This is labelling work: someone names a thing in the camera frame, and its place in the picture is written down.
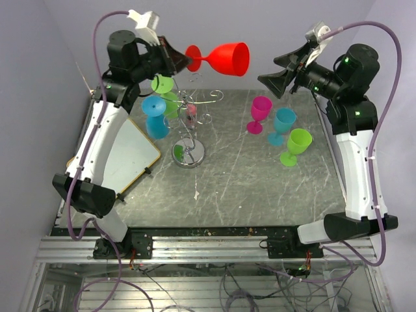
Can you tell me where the red plastic wine glass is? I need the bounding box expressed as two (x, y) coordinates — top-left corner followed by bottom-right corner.
(185, 42), (250, 77)

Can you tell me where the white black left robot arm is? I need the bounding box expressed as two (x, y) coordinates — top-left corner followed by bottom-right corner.
(53, 30), (191, 258)

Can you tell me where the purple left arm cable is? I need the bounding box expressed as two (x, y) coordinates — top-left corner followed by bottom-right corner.
(66, 10), (153, 312)

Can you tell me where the light green wine glass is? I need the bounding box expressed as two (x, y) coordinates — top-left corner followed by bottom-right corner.
(151, 74), (179, 120)

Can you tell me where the green plastic wine glass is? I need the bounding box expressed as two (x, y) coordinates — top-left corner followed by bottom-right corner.
(280, 128), (313, 167)

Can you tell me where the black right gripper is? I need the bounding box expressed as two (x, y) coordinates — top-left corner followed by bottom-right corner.
(258, 42), (345, 100)

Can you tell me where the white board yellow frame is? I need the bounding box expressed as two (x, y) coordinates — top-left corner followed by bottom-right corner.
(79, 118), (161, 200)

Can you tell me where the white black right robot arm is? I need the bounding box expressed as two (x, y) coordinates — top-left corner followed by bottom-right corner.
(257, 43), (398, 257)

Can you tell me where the blue plastic wine glass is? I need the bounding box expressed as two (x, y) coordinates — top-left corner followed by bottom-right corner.
(142, 96), (169, 140)

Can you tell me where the aluminium rail frame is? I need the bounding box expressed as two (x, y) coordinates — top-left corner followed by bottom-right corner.
(35, 194), (381, 312)

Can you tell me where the teal plastic wine glass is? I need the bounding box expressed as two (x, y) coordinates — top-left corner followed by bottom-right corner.
(267, 107), (296, 146)

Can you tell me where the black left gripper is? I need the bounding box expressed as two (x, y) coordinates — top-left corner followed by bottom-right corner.
(132, 36), (194, 83)

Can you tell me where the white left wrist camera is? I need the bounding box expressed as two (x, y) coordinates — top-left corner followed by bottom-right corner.
(127, 10), (161, 46)

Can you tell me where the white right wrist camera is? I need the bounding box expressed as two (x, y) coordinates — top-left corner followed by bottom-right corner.
(305, 21), (332, 67)

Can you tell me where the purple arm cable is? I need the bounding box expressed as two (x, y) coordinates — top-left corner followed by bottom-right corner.
(321, 21), (402, 283)
(66, 10), (153, 312)

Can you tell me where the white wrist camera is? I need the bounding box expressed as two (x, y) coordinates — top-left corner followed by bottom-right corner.
(305, 21), (332, 67)
(127, 10), (161, 46)

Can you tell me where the pink plastic wine glass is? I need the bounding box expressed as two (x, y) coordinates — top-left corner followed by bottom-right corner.
(246, 96), (273, 135)

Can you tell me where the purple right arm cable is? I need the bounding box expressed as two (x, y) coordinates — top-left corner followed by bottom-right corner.
(321, 21), (402, 283)

